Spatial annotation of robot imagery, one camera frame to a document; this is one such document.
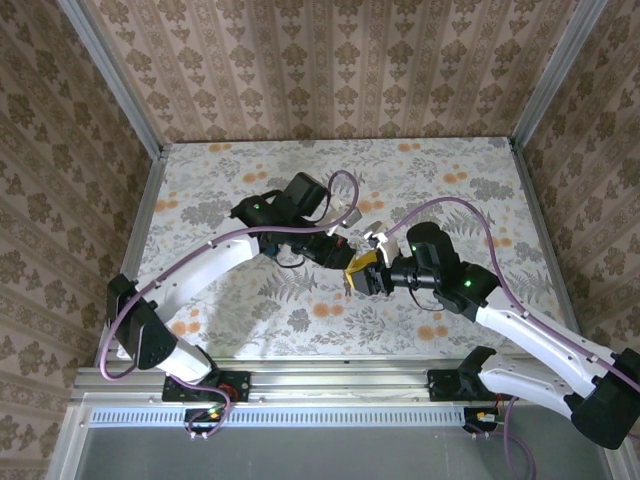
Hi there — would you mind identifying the floral table cover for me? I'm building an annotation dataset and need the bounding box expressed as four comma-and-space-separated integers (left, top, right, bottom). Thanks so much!
134, 135, 571, 361

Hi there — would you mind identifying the black connector with LEDs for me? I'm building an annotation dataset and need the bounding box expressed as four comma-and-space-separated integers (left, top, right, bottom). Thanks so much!
183, 407, 224, 435
462, 405, 501, 434

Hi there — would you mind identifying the grey metal panel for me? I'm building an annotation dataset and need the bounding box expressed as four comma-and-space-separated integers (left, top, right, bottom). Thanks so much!
59, 425, 621, 480

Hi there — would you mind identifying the long aluminium base rail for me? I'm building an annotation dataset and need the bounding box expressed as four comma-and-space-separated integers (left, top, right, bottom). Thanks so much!
69, 357, 501, 404

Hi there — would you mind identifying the aluminium table side rail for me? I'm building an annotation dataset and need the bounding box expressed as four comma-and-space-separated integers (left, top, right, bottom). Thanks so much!
121, 155, 169, 282
508, 137, 586, 351

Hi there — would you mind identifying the slotted grey cable duct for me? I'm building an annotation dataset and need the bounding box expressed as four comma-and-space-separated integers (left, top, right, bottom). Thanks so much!
87, 405, 466, 429

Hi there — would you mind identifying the aluminium frame post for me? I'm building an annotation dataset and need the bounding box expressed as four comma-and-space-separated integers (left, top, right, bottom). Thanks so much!
509, 0, 609, 151
55, 0, 166, 160

